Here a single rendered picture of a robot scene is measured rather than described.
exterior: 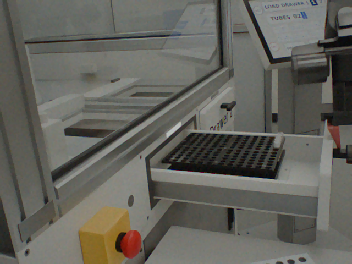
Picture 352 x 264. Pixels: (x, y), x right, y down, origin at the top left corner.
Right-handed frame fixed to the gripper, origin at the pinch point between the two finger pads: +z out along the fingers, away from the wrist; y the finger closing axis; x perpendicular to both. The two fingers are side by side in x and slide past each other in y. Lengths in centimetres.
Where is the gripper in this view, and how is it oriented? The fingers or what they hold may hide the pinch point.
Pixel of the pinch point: (350, 151)
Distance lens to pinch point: 83.0
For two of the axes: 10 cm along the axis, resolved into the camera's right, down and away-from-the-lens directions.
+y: -9.3, 0.4, 3.6
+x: -3.3, 3.3, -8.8
